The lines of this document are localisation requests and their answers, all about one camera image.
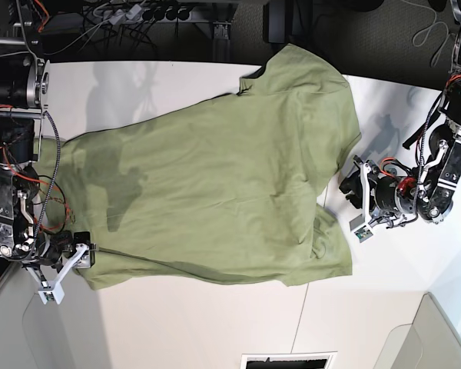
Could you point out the grey chair right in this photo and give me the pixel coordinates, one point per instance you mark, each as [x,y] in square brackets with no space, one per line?
[430,341]

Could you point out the black power strip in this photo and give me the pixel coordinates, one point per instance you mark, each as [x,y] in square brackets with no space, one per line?
[175,12]

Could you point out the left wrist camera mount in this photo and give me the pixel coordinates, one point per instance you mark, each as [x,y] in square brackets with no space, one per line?
[383,202]

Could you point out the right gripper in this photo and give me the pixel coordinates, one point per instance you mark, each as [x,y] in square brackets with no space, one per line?
[77,250]

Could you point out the green t-shirt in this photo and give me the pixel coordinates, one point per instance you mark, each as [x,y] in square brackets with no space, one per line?
[224,191]

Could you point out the grey chair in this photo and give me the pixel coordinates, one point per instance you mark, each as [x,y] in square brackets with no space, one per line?
[32,334]
[430,341]

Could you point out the black power adapter box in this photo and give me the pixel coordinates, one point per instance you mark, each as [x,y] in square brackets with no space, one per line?
[276,21]

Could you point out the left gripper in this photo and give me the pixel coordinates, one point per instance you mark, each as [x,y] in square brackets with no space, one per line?
[352,188]

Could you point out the grey chair left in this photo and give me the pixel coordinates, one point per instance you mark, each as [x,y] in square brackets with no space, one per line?
[32,334]

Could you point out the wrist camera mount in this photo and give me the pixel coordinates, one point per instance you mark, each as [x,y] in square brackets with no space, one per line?
[383,202]
[48,290]

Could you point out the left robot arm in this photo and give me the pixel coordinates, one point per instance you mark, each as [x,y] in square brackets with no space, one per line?
[431,184]

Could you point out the aluminium table leg post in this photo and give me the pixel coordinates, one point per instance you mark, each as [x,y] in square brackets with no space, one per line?
[221,42]

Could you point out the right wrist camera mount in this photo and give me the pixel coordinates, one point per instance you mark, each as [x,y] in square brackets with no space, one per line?
[48,290]

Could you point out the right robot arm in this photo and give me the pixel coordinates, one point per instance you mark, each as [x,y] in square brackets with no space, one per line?
[24,194]

